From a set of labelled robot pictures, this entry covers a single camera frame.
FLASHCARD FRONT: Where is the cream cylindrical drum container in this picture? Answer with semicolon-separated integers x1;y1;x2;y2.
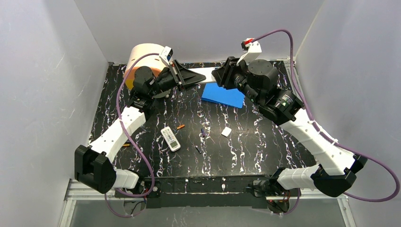
124;43;165;90

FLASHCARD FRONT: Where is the long white remote control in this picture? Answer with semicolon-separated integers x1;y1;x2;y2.
191;67;217;84

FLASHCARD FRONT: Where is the black base bar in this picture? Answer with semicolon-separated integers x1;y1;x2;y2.
147;175;267;209

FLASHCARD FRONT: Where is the aluminium frame rail right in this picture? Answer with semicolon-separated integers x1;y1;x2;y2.
288;55;317;126

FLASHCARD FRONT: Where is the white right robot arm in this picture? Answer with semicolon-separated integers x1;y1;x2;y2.
211;57;367;197

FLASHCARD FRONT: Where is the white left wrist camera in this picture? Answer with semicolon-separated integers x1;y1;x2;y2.
159;46;174;67

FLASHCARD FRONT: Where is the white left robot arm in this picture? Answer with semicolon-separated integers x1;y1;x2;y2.
74;61;207;194

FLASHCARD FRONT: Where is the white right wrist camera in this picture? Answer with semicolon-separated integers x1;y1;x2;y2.
236;38;262;66

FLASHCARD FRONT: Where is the white battery cover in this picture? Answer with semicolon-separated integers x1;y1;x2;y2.
221;127;232;137

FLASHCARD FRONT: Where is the small white buttoned remote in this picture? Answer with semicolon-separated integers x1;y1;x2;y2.
161;126;181;152

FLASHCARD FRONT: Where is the blue flat foam pad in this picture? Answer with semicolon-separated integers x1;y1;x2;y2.
201;83;244;108

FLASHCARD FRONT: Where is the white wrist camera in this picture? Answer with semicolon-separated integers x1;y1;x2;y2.
159;46;174;67
236;38;262;66

